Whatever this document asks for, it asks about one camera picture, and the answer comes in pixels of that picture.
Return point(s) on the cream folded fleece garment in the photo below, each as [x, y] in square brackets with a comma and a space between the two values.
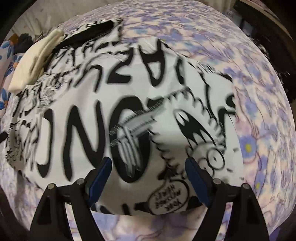
[29, 68]

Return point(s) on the black clothing bundle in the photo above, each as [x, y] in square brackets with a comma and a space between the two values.
[24, 43]

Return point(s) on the pink blue flower rolled quilt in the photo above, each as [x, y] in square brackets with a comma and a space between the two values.
[8, 65]

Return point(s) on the purple cat print blanket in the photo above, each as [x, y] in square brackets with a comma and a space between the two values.
[264, 121]

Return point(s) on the black white graffiti jacket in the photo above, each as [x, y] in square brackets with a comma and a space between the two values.
[142, 104]

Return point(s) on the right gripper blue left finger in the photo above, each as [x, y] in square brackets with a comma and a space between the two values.
[96, 180]

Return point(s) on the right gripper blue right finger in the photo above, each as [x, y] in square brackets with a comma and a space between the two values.
[200, 180]

